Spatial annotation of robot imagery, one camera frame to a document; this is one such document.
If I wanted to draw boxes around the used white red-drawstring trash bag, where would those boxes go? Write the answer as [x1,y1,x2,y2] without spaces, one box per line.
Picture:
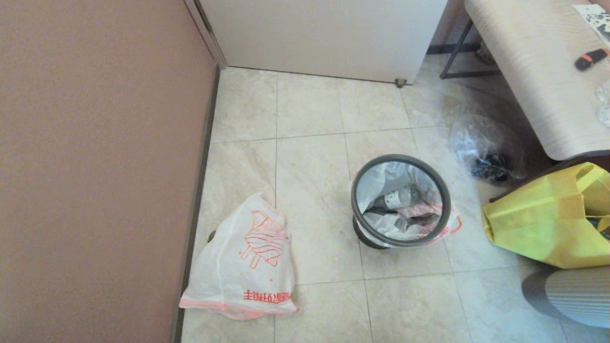
[349,161,463,247]

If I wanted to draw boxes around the grey bin rim ring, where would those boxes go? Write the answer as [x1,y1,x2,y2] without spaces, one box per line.
[351,154,452,248]

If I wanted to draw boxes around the new white orange-print bag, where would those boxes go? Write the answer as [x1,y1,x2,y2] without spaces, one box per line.
[179,192,300,320]

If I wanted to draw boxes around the black round trash bin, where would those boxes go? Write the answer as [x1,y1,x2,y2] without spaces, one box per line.
[352,214,396,250]

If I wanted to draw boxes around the clear plastic bag dark contents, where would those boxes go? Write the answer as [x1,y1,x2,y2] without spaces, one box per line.
[448,107,527,184]

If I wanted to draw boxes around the yellow fabric tote bag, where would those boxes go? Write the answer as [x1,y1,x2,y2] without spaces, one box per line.
[481,162,610,270]

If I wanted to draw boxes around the labelled clear plastic bottle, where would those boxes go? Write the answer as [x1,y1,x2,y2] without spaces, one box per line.
[372,187,422,211]

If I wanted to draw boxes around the crushed clear plastic bottle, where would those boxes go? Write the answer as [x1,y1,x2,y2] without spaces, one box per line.
[381,213,439,232]

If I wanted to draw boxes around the white door panel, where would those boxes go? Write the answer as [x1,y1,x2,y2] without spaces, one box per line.
[198,0,448,85]

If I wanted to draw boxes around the grey ribbed round object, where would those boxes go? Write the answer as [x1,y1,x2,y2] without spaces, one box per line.
[522,266,610,329]

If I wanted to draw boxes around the black orange marker pen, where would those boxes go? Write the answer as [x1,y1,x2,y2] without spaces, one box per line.
[575,48,610,72]

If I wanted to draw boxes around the crumpled clear plastic wrap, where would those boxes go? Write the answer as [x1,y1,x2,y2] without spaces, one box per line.
[593,79,610,128]

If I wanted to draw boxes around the black-white printed paper sheet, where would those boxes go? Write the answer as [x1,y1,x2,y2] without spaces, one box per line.
[573,4,610,43]

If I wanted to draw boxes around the grey door frame strip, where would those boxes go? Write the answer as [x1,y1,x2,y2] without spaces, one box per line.
[185,0,228,70]

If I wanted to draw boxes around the black metal table frame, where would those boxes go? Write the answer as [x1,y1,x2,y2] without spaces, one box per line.
[439,18,501,80]

